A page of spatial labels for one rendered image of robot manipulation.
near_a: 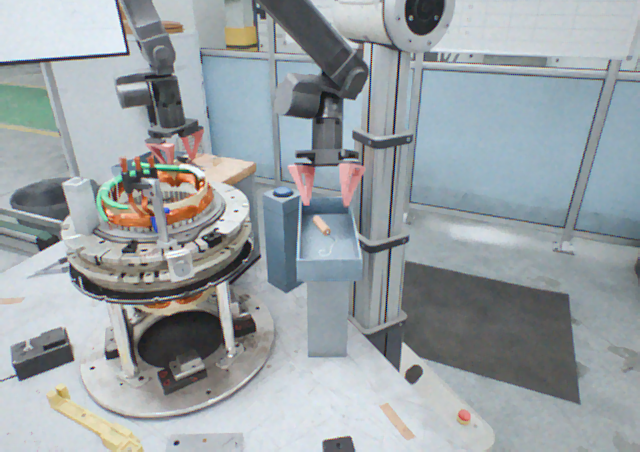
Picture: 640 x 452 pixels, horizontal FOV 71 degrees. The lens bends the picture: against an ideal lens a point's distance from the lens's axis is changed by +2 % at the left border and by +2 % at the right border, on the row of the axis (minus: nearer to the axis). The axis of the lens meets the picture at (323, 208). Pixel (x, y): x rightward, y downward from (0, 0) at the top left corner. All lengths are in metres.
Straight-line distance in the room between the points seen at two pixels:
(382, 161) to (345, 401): 0.49
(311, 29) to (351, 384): 0.64
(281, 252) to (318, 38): 0.54
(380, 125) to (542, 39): 1.88
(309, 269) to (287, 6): 0.40
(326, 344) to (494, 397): 1.21
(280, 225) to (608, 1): 2.16
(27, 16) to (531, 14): 2.25
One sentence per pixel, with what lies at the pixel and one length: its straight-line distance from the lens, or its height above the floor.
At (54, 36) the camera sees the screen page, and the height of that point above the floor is 1.31.
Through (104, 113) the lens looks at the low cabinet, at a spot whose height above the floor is 0.70.
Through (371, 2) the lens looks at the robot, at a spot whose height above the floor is 1.44.
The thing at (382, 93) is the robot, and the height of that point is 1.27.
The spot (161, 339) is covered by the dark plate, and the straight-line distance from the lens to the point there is 1.07.
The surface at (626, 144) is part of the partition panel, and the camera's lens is 2.97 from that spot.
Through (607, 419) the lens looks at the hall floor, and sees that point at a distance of 2.16.
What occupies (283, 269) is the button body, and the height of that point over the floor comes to 0.85.
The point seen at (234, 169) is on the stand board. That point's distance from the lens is 1.12.
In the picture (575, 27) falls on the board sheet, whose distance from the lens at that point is 2.78.
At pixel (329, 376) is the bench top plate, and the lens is 0.94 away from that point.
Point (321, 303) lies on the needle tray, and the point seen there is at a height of 0.92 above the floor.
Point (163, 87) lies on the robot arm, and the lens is 1.04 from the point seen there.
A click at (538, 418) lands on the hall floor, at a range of 2.05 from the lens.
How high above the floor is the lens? 1.46
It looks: 26 degrees down
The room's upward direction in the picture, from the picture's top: straight up
